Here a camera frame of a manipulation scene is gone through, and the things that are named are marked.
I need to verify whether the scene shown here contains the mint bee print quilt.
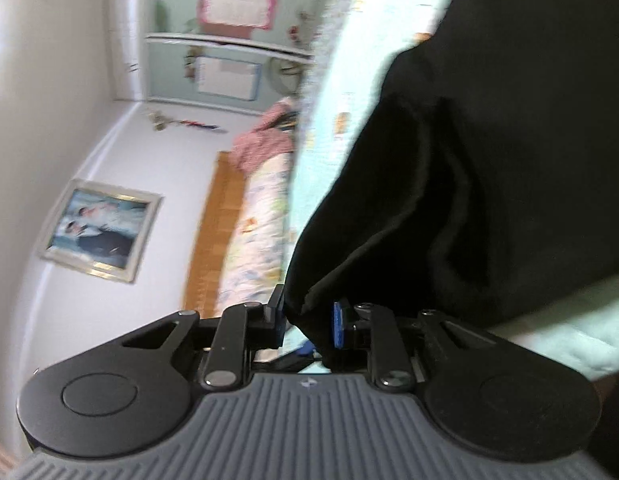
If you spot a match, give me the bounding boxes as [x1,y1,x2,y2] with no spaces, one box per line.
[290,0,619,382]

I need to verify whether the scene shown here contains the long red blue wall ornament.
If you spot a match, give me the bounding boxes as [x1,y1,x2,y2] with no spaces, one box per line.
[174,119,221,134]

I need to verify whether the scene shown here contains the wooden headboard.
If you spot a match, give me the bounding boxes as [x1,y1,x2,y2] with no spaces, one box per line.
[184,152,249,312]

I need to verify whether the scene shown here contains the floral pillow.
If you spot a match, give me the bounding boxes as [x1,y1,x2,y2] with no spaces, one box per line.
[220,152,296,312]

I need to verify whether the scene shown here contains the purple floral bed sheet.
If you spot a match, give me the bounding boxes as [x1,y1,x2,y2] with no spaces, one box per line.
[300,0,363,132]

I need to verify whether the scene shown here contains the pink edged poster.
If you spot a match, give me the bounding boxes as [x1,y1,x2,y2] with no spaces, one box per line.
[197,0,281,32]

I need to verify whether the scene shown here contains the pink fluffy garment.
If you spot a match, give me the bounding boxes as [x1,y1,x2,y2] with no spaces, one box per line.
[232,97,299,172]

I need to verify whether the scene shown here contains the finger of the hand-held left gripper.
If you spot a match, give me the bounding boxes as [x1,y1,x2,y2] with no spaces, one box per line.
[277,342,323,373]

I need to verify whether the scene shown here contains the grey sliding door wardrobe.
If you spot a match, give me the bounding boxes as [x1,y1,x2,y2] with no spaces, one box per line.
[114,0,341,117]

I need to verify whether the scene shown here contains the white chart with blue border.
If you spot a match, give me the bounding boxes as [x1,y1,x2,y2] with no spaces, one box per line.
[194,55,264,104]

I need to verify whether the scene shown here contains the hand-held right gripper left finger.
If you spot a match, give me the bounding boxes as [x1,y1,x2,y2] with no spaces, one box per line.
[121,283,286,392]

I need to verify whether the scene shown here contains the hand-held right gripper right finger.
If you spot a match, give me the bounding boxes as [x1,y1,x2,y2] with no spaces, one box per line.
[331,299,499,394]

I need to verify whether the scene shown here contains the framed wall picture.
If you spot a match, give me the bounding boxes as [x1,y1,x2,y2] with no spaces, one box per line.
[40,178,164,284]

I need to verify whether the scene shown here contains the black pants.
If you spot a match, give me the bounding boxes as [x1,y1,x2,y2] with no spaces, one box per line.
[284,0,619,376]

